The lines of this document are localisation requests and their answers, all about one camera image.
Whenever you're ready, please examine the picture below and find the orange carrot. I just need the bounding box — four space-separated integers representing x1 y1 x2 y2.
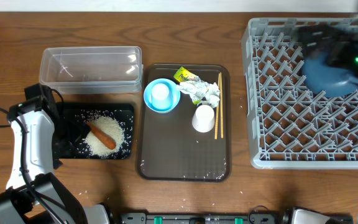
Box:
85 121 116 150

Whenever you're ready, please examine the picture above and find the pile of white rice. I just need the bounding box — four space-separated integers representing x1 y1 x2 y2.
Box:
85 116 127 158

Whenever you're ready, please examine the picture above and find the blue plate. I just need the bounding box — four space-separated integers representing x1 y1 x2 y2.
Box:
301 52 358 98

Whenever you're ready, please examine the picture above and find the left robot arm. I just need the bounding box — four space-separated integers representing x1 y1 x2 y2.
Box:
0 83 110 223

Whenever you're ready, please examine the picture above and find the grey dishwasher rack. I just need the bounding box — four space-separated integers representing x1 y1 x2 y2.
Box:
241 18 358 169

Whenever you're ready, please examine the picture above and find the clear plastic bin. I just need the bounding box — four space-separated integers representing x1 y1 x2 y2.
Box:
39 46 143 95

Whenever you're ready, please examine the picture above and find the light blue cup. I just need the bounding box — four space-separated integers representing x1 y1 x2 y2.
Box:
151 83 172 110

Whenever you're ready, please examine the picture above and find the brown serving tray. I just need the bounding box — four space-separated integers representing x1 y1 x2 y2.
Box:
137 65 231 182

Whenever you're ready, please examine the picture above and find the light blue small bowl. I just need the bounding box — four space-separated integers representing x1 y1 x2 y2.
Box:
144 78 181 113

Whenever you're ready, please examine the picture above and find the yellow snack packet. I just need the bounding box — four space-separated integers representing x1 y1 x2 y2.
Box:
173 67 200 83

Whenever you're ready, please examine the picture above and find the right wooden chopstick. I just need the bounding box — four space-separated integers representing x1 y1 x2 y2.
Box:
219 72 224 139

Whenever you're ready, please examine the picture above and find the wooden chopstick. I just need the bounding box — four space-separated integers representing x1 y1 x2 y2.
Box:
219 72 224 139
214 73 221 140

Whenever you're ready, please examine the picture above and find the white paper cup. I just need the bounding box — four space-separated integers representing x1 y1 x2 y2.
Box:
192 105 215 133

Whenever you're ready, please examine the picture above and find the crumpled foil wrapper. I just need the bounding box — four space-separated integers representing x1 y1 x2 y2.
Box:
177 80 221 108

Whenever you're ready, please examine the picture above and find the left wooden chopstick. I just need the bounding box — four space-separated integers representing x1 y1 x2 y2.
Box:
214 73 221 140

